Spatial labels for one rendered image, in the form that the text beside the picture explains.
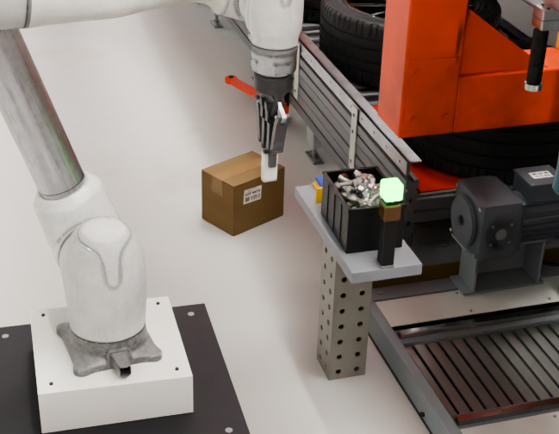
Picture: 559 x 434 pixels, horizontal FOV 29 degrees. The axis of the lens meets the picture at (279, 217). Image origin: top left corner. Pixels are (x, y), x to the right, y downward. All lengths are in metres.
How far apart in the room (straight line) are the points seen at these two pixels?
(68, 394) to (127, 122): 2.19
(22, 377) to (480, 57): 1.42
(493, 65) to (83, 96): 2.04
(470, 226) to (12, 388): 1.26
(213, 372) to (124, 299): 0.31
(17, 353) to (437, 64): 1.27
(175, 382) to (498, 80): 1.26
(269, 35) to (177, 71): 2.66
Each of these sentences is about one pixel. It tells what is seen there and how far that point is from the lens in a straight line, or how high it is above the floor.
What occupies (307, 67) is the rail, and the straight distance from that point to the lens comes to 3.84.
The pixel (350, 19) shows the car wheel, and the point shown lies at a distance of 3.84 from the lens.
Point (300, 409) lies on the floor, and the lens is 2.72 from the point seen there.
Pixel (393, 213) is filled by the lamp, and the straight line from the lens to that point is 2.36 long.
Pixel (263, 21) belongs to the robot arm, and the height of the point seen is 1.06.
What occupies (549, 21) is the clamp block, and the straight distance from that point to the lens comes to 2.59.
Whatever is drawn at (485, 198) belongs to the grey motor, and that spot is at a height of 0.41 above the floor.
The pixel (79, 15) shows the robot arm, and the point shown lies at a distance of 1.96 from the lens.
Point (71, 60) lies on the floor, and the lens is 4.85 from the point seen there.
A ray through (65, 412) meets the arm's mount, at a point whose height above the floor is 0.35.
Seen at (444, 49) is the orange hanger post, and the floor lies 0.76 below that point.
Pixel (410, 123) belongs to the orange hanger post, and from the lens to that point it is 2.87.
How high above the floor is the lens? 1.72
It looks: 29 degrees down
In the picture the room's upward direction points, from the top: 2 degrees clockwise
